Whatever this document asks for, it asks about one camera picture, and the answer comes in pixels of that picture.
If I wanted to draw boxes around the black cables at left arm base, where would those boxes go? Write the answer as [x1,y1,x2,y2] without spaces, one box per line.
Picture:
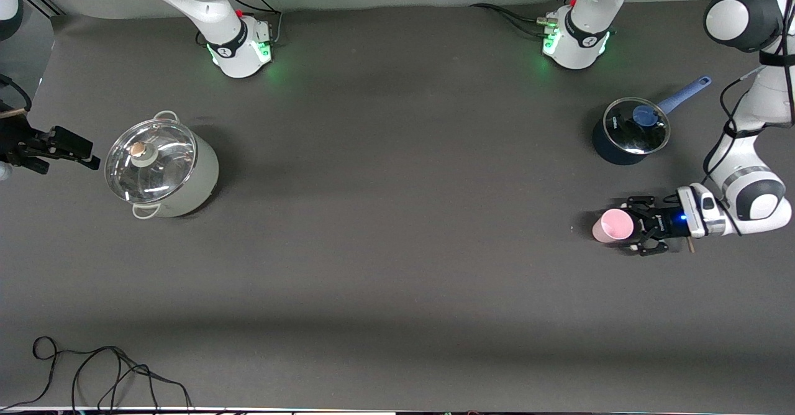
[469,0,575,40]

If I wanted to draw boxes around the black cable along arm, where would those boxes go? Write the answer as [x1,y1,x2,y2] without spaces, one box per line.
[0,73,32,117]
[702,0,795,237]

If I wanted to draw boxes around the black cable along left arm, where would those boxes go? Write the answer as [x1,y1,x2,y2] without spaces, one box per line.
[702,0,795,237]

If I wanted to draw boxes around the black cable along right arm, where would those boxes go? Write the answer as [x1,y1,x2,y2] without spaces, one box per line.
[0,73,32,117]

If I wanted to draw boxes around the grey stockpot with loop handles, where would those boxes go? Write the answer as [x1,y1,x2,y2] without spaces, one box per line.
[104,111,219,219]

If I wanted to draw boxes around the dark grey table mat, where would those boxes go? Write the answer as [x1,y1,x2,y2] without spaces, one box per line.
[0,0,795,411]

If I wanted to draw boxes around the glass saucepan lid, blue knob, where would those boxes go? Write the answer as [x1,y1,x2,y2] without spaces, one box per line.
[604,97,671,155]

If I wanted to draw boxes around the black cables at arm base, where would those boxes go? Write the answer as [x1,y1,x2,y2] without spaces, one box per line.
[196,0,283,48]
[469,0,575,40]

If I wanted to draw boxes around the thin black loose cable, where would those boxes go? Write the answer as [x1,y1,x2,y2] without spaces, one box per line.
[0,336,193,411]

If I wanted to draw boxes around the black cables at right arm base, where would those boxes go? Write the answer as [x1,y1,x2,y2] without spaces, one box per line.
[196,0,283,48]

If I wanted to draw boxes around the dark blue saucepan, blue handle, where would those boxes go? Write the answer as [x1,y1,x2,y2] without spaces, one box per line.
[592,76,712,166]

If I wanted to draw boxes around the pink plastic cup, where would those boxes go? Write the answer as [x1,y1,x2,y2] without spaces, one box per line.
[592,209,635,244]

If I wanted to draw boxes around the glass stockpot lid, brass knob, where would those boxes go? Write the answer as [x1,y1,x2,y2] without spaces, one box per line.
[104,119,198,204]

